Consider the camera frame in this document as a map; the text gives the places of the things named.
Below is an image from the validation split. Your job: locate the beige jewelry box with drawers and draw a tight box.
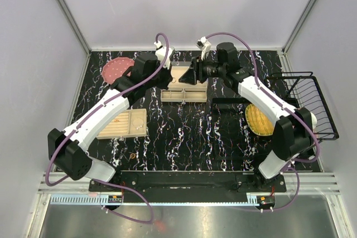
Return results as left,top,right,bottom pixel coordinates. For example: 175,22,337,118
161,65,208,104

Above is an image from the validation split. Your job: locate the pink floral ceramic bowl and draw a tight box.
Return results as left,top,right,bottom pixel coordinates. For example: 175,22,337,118
310,113,317,133

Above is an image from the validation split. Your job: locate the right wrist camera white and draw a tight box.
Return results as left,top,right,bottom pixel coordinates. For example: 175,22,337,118
196,36,211,61

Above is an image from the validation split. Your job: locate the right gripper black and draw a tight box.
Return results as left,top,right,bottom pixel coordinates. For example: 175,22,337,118
178,55,225,86

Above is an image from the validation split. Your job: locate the beige jewelry tray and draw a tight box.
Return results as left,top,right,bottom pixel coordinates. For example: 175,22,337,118
97,109,147,140

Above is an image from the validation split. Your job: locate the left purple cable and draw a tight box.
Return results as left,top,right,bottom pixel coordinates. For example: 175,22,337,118
44,33,171,224

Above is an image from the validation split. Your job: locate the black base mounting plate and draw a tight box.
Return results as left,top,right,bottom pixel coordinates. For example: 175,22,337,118
89,171,287,205

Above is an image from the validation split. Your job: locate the pink dotted plate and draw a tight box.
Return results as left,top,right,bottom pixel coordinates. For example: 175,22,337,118
102,57,134,85

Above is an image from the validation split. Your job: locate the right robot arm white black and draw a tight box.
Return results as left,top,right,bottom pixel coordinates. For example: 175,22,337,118
179,38,317,192

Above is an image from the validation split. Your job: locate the black wire dish rack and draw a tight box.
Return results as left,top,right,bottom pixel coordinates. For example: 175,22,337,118
211,71,339,161

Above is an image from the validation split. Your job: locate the yellow woven bamboo plate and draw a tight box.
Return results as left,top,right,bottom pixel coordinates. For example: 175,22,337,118
245,104,274,137

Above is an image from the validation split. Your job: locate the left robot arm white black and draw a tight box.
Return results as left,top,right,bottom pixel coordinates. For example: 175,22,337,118
47,47,175,191

